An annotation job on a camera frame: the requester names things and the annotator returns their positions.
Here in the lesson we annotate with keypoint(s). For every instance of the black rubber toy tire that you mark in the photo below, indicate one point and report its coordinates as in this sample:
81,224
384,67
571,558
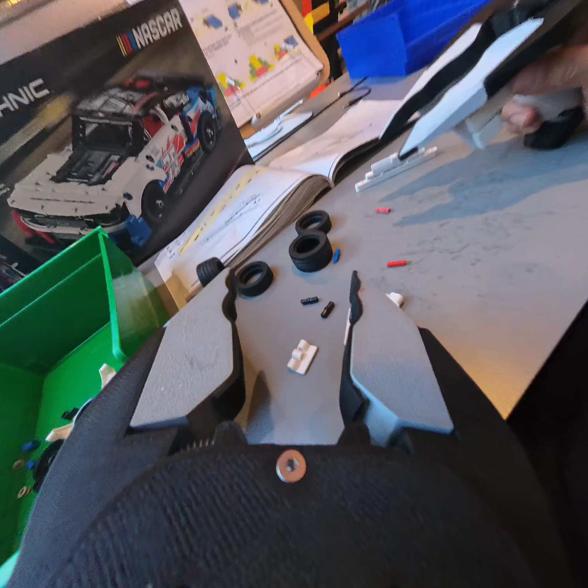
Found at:
243,282
209,271
310,264
303,225

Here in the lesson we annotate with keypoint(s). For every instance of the brown cardboard sheet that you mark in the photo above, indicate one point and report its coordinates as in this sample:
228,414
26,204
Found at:
317,50

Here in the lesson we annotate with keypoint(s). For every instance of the blue plastic bin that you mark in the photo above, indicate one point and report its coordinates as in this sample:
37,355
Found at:
376,46

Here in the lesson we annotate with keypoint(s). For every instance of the black toy car box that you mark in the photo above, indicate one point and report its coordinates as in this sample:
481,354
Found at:
115,69

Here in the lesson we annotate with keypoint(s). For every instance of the open instruction book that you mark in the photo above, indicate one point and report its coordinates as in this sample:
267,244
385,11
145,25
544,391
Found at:
257,202

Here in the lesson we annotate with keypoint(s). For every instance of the black toy wheel rim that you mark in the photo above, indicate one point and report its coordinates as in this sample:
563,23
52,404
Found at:
46,461

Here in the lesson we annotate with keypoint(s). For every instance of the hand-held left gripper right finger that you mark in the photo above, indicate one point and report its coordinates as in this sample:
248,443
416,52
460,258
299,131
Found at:
395,372

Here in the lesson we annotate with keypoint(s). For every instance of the person's right hand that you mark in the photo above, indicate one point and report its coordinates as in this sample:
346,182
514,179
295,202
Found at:
560,73

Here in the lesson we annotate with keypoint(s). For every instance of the white curved toy arch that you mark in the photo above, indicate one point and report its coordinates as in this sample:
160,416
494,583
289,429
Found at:
106,373
59,432

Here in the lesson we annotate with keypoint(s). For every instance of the white flat stand base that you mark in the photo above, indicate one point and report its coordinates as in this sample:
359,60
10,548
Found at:
271,138

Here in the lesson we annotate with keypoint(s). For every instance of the white stepped brick assembly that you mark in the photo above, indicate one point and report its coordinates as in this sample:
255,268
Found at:
390,172

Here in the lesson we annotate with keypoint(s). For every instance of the small red brick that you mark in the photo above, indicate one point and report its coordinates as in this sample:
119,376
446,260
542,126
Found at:
320,90

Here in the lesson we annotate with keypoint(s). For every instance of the green plastic bin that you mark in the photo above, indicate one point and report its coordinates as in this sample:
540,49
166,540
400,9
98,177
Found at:
69,390

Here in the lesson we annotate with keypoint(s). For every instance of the grey desk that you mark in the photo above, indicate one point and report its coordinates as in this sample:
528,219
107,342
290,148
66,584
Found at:
459,257

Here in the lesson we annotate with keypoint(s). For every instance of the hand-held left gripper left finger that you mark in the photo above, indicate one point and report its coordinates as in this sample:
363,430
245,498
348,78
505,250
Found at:
190,363

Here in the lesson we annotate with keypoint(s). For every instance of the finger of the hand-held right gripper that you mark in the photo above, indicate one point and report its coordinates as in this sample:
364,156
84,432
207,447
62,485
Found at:
464,96
452,53

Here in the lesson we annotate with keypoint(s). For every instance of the printed brick instruction sheet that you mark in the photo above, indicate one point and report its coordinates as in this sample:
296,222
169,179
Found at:
257,55

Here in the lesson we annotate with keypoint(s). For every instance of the long blue toy pin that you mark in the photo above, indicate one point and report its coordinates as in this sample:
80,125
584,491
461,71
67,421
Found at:
30,445

